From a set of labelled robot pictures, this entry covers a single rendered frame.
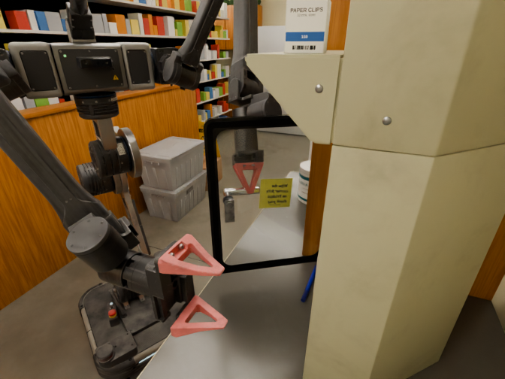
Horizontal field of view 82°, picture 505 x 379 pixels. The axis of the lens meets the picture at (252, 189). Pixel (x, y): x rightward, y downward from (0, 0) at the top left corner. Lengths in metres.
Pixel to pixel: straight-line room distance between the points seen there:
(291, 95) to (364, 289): 0.29
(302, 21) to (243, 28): 0.41
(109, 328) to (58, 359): 0.41
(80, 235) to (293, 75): 0.34
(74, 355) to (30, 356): 0.24
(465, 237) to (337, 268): 0.19
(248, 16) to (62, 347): 1.92
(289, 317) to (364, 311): 0.29
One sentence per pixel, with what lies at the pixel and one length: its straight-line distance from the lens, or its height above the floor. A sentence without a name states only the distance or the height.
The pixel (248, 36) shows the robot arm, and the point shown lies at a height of 1.54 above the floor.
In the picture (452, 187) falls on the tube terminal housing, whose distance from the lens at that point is 0.43.
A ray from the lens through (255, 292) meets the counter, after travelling 0.81.
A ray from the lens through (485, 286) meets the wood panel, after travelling 0.96.
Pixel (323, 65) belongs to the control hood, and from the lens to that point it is 0.36.
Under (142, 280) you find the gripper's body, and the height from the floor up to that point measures 1.22.
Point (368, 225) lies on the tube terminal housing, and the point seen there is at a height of 1.31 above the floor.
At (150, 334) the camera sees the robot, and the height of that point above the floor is 0.24.
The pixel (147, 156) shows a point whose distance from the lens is 2.70.
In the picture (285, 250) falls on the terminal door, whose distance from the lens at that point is 0.78.
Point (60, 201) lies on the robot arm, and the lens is 0.53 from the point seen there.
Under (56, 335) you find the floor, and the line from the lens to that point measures 2.22.
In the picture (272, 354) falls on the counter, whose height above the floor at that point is 0.94.
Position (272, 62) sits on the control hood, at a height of 1.50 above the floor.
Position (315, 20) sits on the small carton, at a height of 1.55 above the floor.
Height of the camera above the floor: 1.52
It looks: 26 degrees down
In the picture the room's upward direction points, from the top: straight up
